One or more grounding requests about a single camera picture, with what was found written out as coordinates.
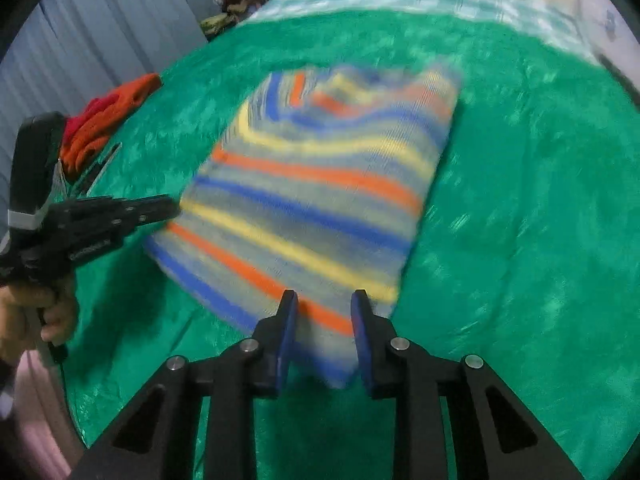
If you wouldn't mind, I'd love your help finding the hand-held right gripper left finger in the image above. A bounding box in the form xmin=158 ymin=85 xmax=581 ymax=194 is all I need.
xmin=70 ymin=289 xmax=300 ymax=480

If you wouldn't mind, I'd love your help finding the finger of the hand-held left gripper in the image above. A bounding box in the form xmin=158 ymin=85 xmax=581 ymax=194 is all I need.
xmin=47 ymin=194 xmax=182 ymax=242

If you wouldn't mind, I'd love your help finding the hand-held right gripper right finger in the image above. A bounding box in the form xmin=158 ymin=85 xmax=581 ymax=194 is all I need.
xmin=350 ymin=289 xmax=586 ymax=480

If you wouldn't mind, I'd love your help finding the striped knit sweater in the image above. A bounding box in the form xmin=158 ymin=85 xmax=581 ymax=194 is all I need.
xmin=144 ymin=62 xmax=463 ymax=391

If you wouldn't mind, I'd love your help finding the pile of mixed clothes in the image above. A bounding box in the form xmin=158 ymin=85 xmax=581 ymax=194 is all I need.
xmin=200 ymin=0 xmax=261 ymax=41

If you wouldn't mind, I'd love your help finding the person's left hand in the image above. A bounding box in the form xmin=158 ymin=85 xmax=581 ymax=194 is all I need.
xmin=0 ymin=280 xmax=80 ymax=366

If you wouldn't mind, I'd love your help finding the orange knit garment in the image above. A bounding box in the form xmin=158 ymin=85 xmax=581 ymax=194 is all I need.
xmin=60 ymin=73 xmax=162 ymax=176

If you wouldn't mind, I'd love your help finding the red knit garment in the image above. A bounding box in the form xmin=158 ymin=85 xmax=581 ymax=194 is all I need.
xmin=65 ymin=95 xmax=121 ymax=133

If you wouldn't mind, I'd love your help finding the grey curtain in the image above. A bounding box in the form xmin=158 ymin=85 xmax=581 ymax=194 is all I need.
xmin=0 ymin=0 xmax=236 ymax=171

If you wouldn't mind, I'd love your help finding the green patterned blanket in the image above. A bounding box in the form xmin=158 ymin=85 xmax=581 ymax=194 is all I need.
xmin=62 ymin=10 xmax=640 ymax=480

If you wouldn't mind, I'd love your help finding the pink cloth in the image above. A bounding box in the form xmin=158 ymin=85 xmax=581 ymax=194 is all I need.
xmin=0 ymin=350 xmax=86 ymax=480

